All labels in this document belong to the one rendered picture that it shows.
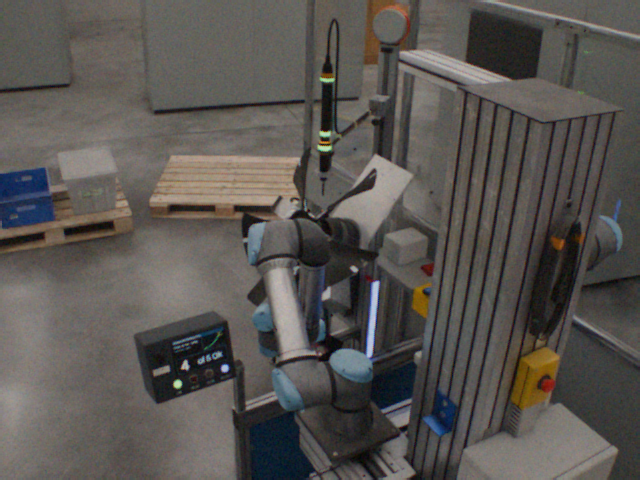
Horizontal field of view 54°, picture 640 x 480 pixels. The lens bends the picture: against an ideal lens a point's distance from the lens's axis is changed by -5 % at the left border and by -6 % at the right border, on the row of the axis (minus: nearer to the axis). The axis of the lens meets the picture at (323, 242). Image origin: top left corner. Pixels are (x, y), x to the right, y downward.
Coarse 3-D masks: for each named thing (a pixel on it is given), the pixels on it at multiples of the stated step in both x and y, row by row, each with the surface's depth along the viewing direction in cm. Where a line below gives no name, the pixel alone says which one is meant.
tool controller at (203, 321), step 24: (216, 312) 197; (144, 336) 184; (168, 336) 183; (192, 336) 185; (216, 336) 190; (144, 360) 182; (168, 360) 183; (192, 360) 187; (216, 360) 191; (144, 384) 191; (168, 384) 184; (192, 384) 188
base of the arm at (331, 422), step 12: (324, 408) 184; (336, 408) 178; (360, 408) 177; (324, 420) 182; (336, 420) 179; (348, 420) 178; (360, 420) 179; (372, 420) 183; (336, 432) 179; (348, 432) 179; (360, 432) 179
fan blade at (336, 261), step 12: (336, 240) 250; (336, 252) 241; (348, 252) 241; (360, 252) 240; (372, 252) 238; (336, 264) 235; (348, 264) 234; (360, 264) 233; (324, 276) 233; (336, 276) 231; (348, 276) 230
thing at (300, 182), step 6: (306, 150) 270; (306, 156) 267; (306, 162) 265; (300, 168) 272; (306, 168) 264; (294, 174) 281; (300, 174) 271; (306, 174) 263; (294, 180) 282; (300, 180) 270; (300, 186) 270; (300, 192) 271; (300, 198) 272
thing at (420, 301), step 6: (420, 288) 244; (414, 294) 244; (420, 294) 241; (426, 294) 240; (414, 300) 245; (420, 300) 242; (426, 300) 239; (414, 306) 246; (420, 306) 243; (426, 306) 240; (420, 312) 244; (426, 312) 240; (426, 318) 241
